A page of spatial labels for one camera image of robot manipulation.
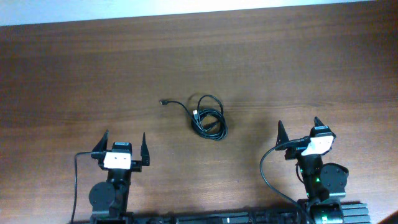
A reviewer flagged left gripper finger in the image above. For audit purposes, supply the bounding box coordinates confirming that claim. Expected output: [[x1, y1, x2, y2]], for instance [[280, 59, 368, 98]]
[[141, 133, 150, 166], [92, 129, 109, 152]]

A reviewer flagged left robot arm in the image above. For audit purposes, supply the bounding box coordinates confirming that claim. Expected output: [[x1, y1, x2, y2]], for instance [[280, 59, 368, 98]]
[[88, 131, 150, 224]]

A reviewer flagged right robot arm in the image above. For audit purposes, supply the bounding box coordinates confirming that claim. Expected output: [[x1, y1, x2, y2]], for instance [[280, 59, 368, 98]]
[[276, 117, 349, 223]]

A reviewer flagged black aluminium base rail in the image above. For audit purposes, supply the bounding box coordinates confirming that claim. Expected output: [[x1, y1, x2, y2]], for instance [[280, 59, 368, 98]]
[[89, 203, 371, 224]]

